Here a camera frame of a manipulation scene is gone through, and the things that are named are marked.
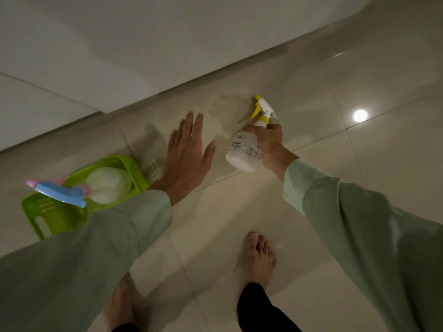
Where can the person's left hand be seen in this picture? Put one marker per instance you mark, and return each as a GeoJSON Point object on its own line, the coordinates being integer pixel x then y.
{"type": "Point", "coordinates": [183, 165]}

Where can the person's right hand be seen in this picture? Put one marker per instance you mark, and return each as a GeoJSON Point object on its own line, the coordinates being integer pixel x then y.
{"type": "Point", "coordinates": [270, 145]}

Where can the person's left little finger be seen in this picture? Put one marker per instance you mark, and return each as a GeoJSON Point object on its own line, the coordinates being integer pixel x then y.
{"type": "Point", "coordinates": [172, 138]}

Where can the person's right fingers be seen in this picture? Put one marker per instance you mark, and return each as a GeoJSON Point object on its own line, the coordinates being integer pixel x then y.
{"type": "Point", "coordinates": [252, 129]}

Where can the person's left middle finger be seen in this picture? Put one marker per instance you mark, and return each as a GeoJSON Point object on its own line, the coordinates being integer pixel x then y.
{"type": "Point", "coordinates": [188, 124]}

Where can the person's left thumb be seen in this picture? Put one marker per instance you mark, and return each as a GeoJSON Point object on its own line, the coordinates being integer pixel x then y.
{"type": "Point", "coordinates": [209, 152]}

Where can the white spray bottle yellow trigger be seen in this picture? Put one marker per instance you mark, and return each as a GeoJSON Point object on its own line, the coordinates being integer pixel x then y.
{"type": "Point", "coordinates": [242, 152]}

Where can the person's right forearm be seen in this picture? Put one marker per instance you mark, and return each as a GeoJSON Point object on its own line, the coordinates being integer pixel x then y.
{"type": "Point", "coordinates": [363, 231]}

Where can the person's left forearm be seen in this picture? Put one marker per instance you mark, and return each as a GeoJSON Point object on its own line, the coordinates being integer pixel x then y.
{"type": "Point", "coordinates": [86, 259]}

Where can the white spray bottle blue trigger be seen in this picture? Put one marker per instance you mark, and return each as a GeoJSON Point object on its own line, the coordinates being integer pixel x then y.
{"type": "Point", "coordinates": [107, 184]}

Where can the person's right foot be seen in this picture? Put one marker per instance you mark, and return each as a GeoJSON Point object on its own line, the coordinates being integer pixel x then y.
{"type": "Point", "coordinates": [258, 259]}

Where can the person's foot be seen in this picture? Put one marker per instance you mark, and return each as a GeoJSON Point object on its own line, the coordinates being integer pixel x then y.
{"type": "Point", "coordinates": [121, 304]}
{"type": "Point", "coordinates": [258, 259]}

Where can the green plastic basket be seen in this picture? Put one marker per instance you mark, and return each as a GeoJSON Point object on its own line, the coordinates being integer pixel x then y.
{"type": "Point", "coordinates": [58, 214]}

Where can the person's right leg black trousers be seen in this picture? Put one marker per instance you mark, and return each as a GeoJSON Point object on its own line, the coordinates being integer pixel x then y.
{"type": "Point", "coordinates": [259, 312]}

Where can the person's leg black trousers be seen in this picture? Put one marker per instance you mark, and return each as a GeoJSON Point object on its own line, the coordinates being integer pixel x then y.
{"type": "Point", "coordinates": [126, 328]}
{"type": "Point", "coordinates": [259, 312]}

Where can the person's left foot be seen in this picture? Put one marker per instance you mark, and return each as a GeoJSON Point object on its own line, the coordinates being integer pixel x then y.
{"type": "Point", "coordinates": [121, 304]}

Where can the person's left leg black trousers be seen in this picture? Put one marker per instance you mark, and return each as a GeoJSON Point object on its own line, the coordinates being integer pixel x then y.
{"type": "Point", "coordinates": [126, 328]}

